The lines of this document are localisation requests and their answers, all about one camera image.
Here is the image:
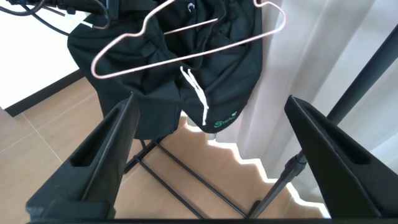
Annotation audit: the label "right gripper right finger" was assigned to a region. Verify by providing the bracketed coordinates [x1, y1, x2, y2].
[284, 95, 398, 218]

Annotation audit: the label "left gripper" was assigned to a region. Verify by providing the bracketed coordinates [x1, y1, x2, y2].
[105, 0, 160, 21]

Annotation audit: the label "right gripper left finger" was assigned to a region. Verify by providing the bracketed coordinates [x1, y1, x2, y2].
[25, 92, 141, 219]

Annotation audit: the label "pink clothes hanger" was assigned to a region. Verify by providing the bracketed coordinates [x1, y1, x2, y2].
[90, 0, 287, 80]
[163, 17, 220, 35]

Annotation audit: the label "black shorts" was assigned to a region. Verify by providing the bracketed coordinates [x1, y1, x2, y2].
[66, 0, 264, 141]

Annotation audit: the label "black clothes rack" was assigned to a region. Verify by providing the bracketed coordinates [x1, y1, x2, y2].
[123, 23, 398, 220]

